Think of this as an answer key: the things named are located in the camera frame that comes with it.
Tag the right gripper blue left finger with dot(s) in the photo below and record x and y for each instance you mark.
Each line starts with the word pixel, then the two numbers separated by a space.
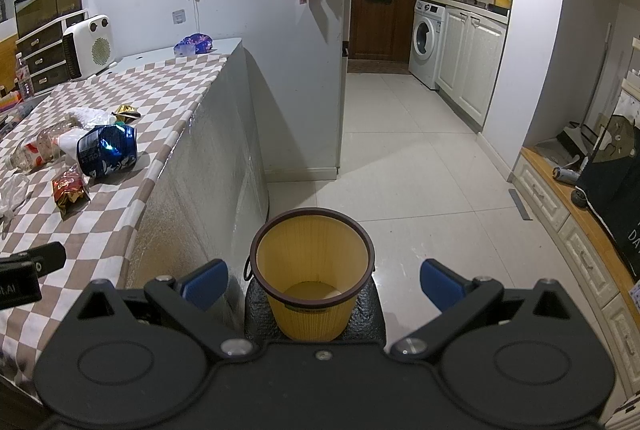
pixel 204 286

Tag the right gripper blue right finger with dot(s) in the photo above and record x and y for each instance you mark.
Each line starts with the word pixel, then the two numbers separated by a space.
pixel 442 286

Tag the white plastic bag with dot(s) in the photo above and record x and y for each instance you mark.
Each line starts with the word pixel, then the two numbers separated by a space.
pixel 13 193

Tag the red snack wrapper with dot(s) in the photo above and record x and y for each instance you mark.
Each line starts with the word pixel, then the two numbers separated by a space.
pixel 70 191

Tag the clear plastic water bottle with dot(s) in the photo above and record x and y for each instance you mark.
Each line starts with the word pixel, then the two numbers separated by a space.
pixel 35 151

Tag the crushed blue drink can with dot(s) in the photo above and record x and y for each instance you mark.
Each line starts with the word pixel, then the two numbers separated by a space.
pixel 107 149

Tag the white paper towel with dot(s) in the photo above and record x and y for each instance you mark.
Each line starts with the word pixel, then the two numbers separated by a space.
pixel 89 118

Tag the gold foil wrapper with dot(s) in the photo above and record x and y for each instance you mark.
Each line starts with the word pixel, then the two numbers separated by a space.
pixel 126 113

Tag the yellow plastic trash bin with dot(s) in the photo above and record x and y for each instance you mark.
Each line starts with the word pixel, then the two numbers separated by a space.
pixel 312 258

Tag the black floor mat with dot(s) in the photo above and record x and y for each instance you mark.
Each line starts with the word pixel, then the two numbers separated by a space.
pixel 358 319

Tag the checkered beige tablecloth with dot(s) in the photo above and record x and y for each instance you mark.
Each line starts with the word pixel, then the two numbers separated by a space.
pixel 92 206

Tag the white low drawer cabinet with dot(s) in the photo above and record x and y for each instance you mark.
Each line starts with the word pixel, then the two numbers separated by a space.
pixel 591 257

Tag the upright small water bottle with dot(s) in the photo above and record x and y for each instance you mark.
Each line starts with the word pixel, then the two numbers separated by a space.
pixel 23 78

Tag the black tote bag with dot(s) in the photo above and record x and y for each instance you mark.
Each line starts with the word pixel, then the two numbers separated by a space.
pixel 611 181

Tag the black drawer cabinet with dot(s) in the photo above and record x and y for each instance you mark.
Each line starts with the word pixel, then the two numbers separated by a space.
pixel 43 53

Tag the white space heater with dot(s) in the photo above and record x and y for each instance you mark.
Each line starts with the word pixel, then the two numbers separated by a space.
pixel 88 47

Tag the blue purple plastic bag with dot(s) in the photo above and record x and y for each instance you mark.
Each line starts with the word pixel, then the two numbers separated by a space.
pixel 195 44

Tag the white kitchen cabinets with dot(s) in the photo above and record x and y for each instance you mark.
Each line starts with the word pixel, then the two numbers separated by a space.
pixel 470 53

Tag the white washing machine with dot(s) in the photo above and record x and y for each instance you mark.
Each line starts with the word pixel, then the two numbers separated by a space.
pixel 426 40

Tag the glass fish tank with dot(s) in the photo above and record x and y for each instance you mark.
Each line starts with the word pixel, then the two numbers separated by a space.
pixel 32 14

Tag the wall power socket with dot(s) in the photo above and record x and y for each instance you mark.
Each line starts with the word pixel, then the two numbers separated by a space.
pixel 178 17

